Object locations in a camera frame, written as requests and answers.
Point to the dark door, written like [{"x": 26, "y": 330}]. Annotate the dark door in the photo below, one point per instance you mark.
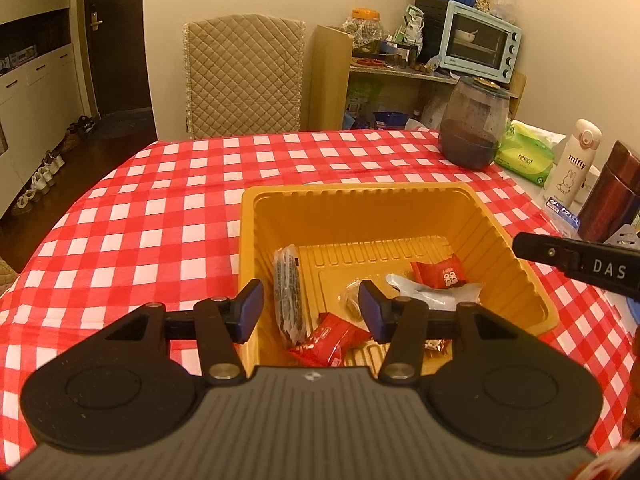
[{"x": 120, "y": 35}]

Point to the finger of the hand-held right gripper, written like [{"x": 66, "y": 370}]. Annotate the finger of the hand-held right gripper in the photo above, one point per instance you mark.
[{"x": 545, "y": 250}]

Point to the beige quilted chair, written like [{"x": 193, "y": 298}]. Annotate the beige quilted chair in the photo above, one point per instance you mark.
[{"x": 245, "y": 75}]

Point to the small clear brown candy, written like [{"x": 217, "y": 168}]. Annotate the small clear brown candy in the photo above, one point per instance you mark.
[{"x": 352, "y": 302}]

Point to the white rabbit print bottle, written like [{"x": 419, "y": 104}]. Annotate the white rabbit print bottle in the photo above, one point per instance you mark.
[{"x": 570, "y": 165}]

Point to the white cabinet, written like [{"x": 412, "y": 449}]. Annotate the white cabinet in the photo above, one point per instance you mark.
[{"x": 35, "y": 90}]

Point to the wooden shelf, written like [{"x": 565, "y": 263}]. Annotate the wooden shelf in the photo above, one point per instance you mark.
[{"x": 327, "y": 75}]

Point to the orange lid plastic jar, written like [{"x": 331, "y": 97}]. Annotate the orange lid plastic jar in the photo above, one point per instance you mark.
[{"x": 367, "y": 30}]

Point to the orange plastic tray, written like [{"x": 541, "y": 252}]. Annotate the orange plastic tray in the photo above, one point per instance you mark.
[{"x": 390, "y": 210}]

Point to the large red snack packet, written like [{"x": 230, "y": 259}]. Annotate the large red snack packet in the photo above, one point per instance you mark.
[{"x": 325, "y": 342}]

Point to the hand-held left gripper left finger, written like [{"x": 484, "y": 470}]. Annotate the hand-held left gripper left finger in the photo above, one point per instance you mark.
[{"x": 250, "y": 310}]

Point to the red checkered tablecloth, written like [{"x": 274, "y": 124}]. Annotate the red checkered tablecloth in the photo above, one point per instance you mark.
[{"x": 150, "y": 220}]

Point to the blue gum pack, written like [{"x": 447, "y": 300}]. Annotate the blue gum pack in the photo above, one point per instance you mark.
[{"x": 562, "y": 215}]

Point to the brown metal thermos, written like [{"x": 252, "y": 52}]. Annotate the brown metal thermos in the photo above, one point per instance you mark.
[{"x": 612, "y": 195}]

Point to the grey metal phone stand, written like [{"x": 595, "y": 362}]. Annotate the grey metal phone stand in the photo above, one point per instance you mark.
[{"x": 625, "y": 237}]

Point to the row of shoes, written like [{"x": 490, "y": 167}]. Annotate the row of shoes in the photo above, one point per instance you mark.
[{"x": 47, "y": 170}]

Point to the dark plastic jar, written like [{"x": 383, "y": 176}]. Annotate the dark plastic jar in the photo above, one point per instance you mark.
[{"x": 472, "y": 130}]

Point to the light blue toaster oven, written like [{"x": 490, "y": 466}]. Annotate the light blue toaster oven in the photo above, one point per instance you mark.
[{"x": 477, "y": 42}]

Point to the red packet white print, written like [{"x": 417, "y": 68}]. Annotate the red packet white print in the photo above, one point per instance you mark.
[{"x": 440, "y": 272}]

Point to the person's right hand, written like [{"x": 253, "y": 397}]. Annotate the person's right hand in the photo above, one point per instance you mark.
[{"x": 635, "y": 390}]

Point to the green tissue pack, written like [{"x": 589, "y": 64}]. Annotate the green tissue pack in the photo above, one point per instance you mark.
[{"x": 525, "y": 157}]

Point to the clear cookie packet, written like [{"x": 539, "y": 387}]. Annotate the clear cookie packet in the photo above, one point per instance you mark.
[{"x": 289, "y": 300}]

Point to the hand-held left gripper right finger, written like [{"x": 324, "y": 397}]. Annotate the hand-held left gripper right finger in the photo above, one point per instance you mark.
[{"x": 372, "y": 310}]

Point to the white snack packet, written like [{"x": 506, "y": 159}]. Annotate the white snack packet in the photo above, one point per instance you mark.
[{"x": 430, "y": 296}]

